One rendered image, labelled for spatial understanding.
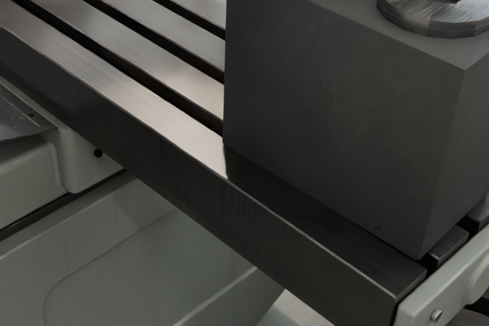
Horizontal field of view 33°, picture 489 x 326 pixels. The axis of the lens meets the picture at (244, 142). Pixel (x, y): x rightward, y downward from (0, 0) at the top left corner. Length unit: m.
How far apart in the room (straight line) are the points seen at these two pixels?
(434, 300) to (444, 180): 0.10
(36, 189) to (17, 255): 0.08
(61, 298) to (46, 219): 0.14
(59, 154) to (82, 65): 0.13
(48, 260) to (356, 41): 0.57
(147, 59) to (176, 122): 0.12
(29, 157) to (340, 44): 0.45
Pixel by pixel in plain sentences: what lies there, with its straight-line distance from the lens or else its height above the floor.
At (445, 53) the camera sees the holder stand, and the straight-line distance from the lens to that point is 0.58.
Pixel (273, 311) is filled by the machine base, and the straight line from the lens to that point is 1.61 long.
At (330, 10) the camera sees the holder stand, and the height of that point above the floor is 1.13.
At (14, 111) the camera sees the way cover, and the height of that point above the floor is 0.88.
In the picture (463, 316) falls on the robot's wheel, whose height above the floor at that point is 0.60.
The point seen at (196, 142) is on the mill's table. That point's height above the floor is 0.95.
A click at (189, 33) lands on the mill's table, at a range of 0.94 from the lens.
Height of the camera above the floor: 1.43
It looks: 38 degrees down
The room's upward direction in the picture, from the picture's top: 3 degrees clockwise
